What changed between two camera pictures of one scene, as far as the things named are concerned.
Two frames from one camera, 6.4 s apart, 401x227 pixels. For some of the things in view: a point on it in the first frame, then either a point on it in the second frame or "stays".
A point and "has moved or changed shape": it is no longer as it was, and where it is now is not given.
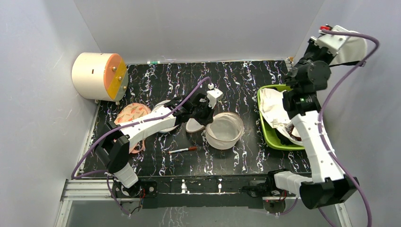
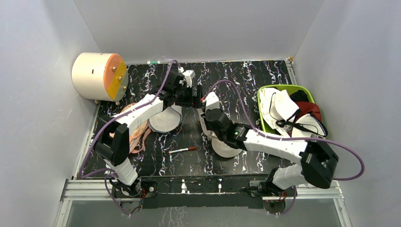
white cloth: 353,52 has moved or changed shape
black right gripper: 288,131 to 211,116
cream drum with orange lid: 100,76 stays
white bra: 276,113 stays
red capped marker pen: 188,149 stays
